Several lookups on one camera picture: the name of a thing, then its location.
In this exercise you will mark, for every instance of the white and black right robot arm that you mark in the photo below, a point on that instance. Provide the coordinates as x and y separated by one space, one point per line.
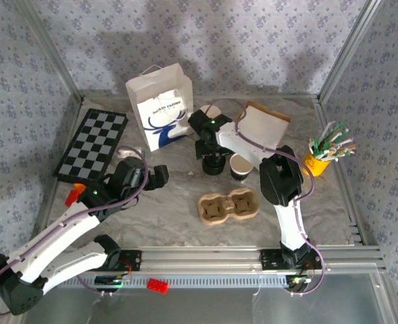
288 222

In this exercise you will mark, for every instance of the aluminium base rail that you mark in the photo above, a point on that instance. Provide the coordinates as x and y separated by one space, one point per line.
202 258

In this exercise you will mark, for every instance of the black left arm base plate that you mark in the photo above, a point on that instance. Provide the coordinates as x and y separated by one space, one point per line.
136 260

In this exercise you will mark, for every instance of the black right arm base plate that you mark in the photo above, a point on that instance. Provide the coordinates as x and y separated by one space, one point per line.
268 260

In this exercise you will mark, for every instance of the red toy brick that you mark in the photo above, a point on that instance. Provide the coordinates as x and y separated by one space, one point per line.
158 286

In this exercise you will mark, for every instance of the white wrapped straw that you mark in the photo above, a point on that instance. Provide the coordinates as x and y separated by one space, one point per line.
345 139
329 129

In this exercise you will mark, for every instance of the stack of white paper cups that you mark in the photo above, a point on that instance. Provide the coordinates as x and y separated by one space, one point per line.
203 109

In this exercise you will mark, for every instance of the green wrapped straw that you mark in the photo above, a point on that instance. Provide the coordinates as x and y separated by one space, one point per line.
313 143
337 128

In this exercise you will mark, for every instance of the brown wrapped straw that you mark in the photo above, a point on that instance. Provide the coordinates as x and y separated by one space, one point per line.
349 148

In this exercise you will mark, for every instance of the aluminium frame post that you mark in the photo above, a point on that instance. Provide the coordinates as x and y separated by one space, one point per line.
348 50
52 50

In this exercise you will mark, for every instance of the yellow straw holder cup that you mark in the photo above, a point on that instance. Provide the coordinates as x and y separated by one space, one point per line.
315 167

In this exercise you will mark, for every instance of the black grey checkerboard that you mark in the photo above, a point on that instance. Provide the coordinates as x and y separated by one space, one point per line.
90 141

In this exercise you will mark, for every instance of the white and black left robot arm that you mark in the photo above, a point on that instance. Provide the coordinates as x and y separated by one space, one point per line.
50 243

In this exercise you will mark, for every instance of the orange block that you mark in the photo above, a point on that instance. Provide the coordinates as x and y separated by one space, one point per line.
79 187

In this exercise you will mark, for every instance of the white paper bag blue deer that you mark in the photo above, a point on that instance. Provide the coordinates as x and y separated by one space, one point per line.
165 101

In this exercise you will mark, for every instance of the black paper coffee cup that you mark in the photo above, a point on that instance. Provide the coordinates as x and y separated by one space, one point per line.
241 168

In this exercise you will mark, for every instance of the red block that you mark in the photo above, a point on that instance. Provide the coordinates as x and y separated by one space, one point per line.
72 199

